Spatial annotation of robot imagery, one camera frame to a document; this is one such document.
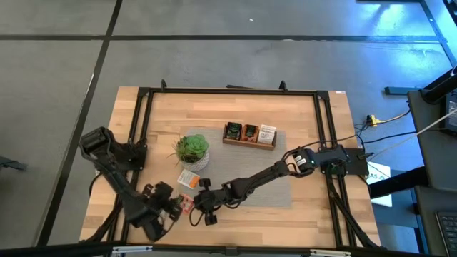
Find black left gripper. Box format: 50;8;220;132
141;181;184;223

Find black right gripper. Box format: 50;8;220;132
191;177;233;227

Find orange red tea packet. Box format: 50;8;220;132
174;193;196;215
242;124;260;143

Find white orange tea packet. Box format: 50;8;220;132
177;168;201;190
257;124;278;146

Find wooden tea organizer box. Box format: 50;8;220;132
222;122;278;151

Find dark foil tea packet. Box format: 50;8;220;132
225;122;243;141

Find succulent in white patterned pot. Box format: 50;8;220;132
166;133;211;173

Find grey woven placemat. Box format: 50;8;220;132
184;127;293;208

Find black chair base leg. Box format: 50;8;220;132
0;156;29;172

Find white printed sign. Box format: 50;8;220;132
366;161;393;208

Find black floor beam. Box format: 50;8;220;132
369;166;429;200

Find teal metal bar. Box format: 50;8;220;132
384;86;423;96

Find black computer keyboard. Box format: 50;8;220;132
434;211;457;256

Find black slanted pole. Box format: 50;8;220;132
421;66;457;105

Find dark computer screen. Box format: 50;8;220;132
445;93;457;133

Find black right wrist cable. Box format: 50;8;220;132
188;207;206;228

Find silver metal bracket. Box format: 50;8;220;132
309;248;351;257
111;245;154;255

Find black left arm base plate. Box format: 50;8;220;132
89;141;148;171

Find black aluminium table frame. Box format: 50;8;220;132
80;79;381;251

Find black frame crossbeam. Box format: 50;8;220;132
0;241;457;257

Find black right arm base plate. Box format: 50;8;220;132
318;146;369;176

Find white cord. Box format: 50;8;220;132
369;108;457;160

